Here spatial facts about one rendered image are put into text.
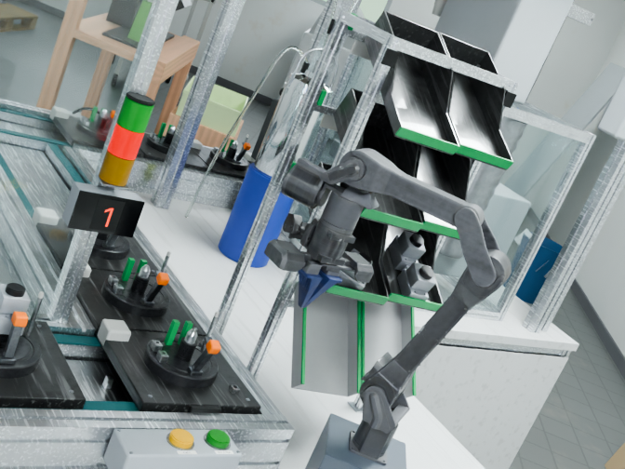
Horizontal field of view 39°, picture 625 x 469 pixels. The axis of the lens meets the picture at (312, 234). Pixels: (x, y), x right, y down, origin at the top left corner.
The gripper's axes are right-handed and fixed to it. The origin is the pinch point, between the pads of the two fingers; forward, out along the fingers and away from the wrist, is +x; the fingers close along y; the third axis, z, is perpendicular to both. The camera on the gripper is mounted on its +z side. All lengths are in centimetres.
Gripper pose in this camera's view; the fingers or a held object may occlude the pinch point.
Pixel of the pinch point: (309, 288)
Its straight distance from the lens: 145.7
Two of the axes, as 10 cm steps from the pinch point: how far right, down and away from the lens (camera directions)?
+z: -4.9, -4.5, 7.5
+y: -7.9, -1.4, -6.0
